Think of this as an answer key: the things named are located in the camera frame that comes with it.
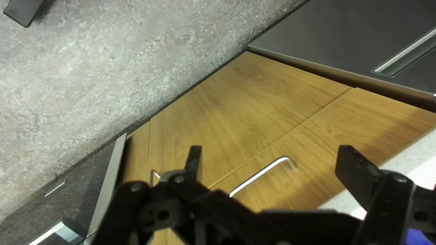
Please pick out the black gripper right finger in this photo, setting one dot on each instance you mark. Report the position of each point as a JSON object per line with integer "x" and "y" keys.
{"x": 390, "y": 208}

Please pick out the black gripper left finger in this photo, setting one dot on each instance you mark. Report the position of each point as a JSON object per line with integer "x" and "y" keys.
{"x": 136, "y": 212}

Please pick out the dark grey appliance panel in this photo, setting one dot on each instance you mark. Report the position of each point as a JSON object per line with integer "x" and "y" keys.
{"x": 68, "y": 199}

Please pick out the wooden cabinet door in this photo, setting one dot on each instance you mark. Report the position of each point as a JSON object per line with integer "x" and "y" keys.
{"x": 253, "y": 103}

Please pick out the stainless steel dishwasher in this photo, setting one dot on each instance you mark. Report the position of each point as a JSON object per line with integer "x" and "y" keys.
{"x": 354, "y": 35}

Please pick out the dark metal stand foot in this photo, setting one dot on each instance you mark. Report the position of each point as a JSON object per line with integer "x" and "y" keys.
{"x": 22, "y": 8}

